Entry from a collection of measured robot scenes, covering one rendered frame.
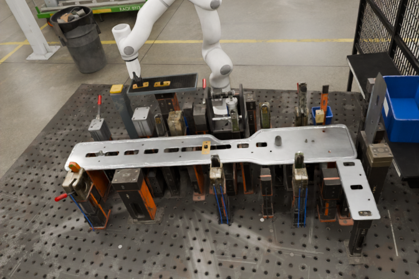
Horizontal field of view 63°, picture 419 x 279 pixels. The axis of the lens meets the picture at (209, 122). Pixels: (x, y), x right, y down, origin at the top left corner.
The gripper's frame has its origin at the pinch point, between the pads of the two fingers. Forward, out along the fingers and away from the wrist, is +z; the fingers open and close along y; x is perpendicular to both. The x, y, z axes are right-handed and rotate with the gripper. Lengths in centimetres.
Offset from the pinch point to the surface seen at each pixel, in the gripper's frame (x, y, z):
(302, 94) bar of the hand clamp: 78, 31, 3
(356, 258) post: 84, 89, 48
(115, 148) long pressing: -16.1, 28.0, 18.4
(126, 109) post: -11.4, 1.7, 14.9
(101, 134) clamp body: -23.9, 17.6, 16.2
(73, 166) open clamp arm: -30, 45, 9
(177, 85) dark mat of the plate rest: 19.8, 5.6, 2.5
